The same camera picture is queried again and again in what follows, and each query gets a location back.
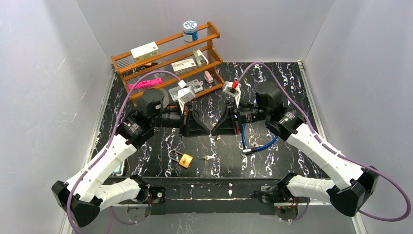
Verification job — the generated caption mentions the brass padlock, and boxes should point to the brass padlock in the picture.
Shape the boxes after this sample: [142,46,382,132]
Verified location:
[168,150,193,169]

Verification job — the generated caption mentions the white box shelf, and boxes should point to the white box shelf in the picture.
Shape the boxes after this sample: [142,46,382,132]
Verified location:
[171,58,197,76]
[131,41,160,62]

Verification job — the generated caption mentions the silver keys near padlock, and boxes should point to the silver keys near padlock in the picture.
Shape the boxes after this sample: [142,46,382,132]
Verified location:
[199,156,215,161]

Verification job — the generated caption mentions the orange wooden shelf rack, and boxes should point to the orange wooden shelf rack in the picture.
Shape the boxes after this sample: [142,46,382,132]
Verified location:
[111,21,224,97]

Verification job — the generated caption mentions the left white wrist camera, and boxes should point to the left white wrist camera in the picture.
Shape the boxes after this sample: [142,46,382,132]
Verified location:
[177,80,196,114]

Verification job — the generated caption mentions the pink plastic tool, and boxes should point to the pink plastic tool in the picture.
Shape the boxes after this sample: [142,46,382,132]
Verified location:
[135,77,162,89]

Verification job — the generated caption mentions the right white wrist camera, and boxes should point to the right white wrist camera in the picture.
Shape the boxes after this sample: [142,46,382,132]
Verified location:
[223,80,241,107]

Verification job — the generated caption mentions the white box top shelf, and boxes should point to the white box top shelf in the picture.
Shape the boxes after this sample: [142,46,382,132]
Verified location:
[131,41,160,62]

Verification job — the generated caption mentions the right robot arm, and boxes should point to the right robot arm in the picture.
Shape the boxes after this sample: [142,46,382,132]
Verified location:
[211,81,378,216]

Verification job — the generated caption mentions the blue cable bike lock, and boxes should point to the blue cable bike lock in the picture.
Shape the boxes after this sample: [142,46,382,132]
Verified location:
[241,124,278,156]

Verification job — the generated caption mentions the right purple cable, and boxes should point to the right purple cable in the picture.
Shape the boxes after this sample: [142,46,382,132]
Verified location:
[237,62,412,222]

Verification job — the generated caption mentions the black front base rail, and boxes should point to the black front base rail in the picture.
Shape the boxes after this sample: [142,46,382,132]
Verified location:
[110,175,323,216]

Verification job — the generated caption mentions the packaged item bottom shelf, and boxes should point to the packaged item bottom shelf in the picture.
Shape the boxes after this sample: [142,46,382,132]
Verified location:
[168,79,204,101]

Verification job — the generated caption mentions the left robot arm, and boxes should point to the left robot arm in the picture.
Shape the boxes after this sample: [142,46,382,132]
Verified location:
[52,86,210,228]

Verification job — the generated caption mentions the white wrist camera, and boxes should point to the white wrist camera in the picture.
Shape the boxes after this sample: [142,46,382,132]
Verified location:
[223,80,241,107]
[177,80,196,114]

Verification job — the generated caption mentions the clear tape roll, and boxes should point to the clear tape roll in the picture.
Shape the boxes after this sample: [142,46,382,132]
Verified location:
[159,88,169,108]

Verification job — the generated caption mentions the blue lidded jar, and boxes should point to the blue lidded jar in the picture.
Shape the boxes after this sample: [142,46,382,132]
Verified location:
[183,20,198,42]

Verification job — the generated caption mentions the white box middle shelf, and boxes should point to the white box middle shelf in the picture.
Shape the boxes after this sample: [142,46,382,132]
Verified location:
[171,58,197,76]

